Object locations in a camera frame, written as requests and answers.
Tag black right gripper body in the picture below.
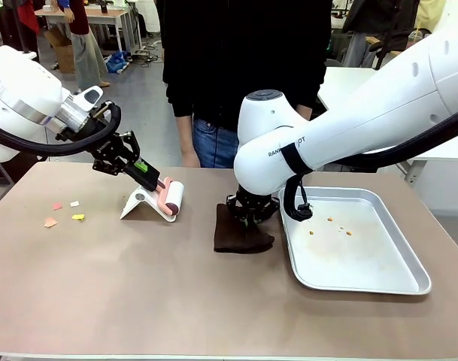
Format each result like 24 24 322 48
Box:
225 186 281 220

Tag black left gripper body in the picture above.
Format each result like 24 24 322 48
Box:
86 133 129 175

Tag dark brown cloth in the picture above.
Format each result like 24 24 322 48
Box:
213 203 275 253

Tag pink white lint roller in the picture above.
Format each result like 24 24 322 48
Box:
125 163 187 218

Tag person's right forearm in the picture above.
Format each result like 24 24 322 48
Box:
174 114 195 150

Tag person's right hand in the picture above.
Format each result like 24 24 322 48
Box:
180 144 202 168

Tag white lint roller stand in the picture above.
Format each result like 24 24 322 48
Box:
119 184 177 223

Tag person's blue jeans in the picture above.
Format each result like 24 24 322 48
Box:
192 118 241 169

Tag blue plastic bag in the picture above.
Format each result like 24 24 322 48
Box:
105 50 131 74

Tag silver metal tray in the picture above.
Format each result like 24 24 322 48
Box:
277 187 432 296

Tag bystander in grey trousers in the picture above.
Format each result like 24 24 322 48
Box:
61 0 111 93

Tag brown cardboard box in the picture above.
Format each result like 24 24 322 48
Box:
44 29 77 74

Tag wooden top background table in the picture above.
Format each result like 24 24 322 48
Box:
35 7 143 57

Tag person in black sweater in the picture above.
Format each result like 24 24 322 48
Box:
156 0 333 121

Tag bystander in red top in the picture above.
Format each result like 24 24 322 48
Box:
0 0 41 63

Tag bystander in black jacket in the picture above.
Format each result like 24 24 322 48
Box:
341 0 421 68

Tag clear plastic drink cup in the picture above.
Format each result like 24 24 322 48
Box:
408 28 429 52

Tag pale yellow garment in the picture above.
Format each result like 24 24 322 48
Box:
416 0 448 33

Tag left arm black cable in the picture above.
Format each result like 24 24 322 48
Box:
0 101 123 158

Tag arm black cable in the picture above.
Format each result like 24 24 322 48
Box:
0 101 123 158
282 112 458 223

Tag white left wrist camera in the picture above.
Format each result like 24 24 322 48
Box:
73 85 104 114

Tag black strap on arm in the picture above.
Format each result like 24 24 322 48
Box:
280 141 315 177

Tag tangled floor cables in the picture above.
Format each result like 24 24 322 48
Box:
132 39 165 68

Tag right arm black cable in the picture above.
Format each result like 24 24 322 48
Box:
282 112 458 223

